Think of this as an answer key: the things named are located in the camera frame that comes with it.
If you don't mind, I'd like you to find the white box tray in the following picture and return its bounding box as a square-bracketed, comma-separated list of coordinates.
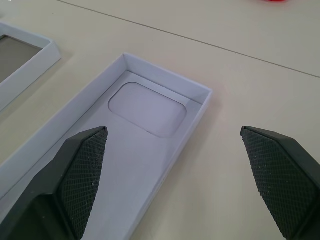
[0, 51, 214, 240]

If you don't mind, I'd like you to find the white box with grey inside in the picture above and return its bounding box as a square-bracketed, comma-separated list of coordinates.
[0, 21, 63, 113]

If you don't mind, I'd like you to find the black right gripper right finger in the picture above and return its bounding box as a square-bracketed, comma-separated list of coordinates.
[240, 125, 320, 240]

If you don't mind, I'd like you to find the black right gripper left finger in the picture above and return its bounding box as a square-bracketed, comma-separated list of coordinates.
[0, 126, 109, 240]

